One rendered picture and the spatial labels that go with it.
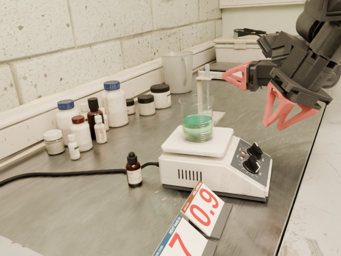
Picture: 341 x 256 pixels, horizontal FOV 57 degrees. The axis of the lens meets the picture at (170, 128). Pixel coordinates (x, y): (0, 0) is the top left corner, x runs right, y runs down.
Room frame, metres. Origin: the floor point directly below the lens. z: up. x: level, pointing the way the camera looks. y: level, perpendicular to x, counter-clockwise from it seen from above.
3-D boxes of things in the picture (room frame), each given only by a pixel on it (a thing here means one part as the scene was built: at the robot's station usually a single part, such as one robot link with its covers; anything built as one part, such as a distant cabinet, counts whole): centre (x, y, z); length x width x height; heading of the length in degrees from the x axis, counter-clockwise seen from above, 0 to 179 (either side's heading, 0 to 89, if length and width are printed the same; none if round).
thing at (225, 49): (1.72, -0.47, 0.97); 0.37 x 0.31 x 0.14; 146
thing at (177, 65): (1.24, -0.05, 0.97); 0.18 x 0.13 x 0.15; 16
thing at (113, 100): (0.92, 0.16, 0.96); 0.07 x 0.07 x 0.13
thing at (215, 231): (0.43, -0.05, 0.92); 0.09 x 0.06 x 0.04; 156
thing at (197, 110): (0.56, -0.05, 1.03); 0.07 x 0.06 x 0.08; 118
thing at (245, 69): (0.86, -0.20, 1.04); 0.09 x 0.07 x 0.07; 61
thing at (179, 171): (0.56, -0.08, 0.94); 0.22 x 0.13 x 0.08; 69
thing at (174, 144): (0.57, -0.05, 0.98); 0.12 x 0.12 x 0.01; 69
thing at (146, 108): (0.99, 0.07, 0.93); 0.05 x 0.05 x 0.06
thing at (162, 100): (1.06, 0.03, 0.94); 0.07 x 0.07 x 0.07
